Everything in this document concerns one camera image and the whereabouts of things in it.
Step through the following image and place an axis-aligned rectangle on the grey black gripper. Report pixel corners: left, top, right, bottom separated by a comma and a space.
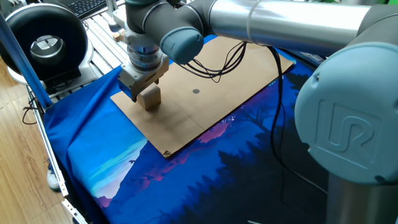
118, 55, 170, 103

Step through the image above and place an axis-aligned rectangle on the large wooden block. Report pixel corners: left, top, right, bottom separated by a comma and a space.
136, 82, 162, 111

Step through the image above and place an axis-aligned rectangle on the brown cardboard sheet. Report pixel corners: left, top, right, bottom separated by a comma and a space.
110, 34, 295, 159

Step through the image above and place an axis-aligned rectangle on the blue landscape print cloth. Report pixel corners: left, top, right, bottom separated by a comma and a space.
42, 34, 330, 224

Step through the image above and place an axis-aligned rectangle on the black keyboard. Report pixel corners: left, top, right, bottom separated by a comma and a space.
57, 0, 108, 19

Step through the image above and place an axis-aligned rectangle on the blue metal pole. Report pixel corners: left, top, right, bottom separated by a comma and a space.
0, 12, 53, 110

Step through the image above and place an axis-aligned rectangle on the white shoe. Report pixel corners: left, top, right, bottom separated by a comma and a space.
46, 160, 62, 192

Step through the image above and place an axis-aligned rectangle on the black cable loop bundle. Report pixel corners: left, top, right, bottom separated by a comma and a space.
178, 41, 249, 84

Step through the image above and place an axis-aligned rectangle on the thin black floor cable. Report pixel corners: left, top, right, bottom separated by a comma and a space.
21, 96, 40, 126

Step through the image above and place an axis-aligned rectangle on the aluminium table frame rail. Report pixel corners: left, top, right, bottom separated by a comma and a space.
26, 86, 88, 224

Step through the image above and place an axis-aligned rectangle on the thick black cable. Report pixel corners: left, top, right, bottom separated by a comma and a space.
266, 45, 328, 202

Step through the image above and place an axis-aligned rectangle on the black round ring device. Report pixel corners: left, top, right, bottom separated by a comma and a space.
0, 3, 96, 90

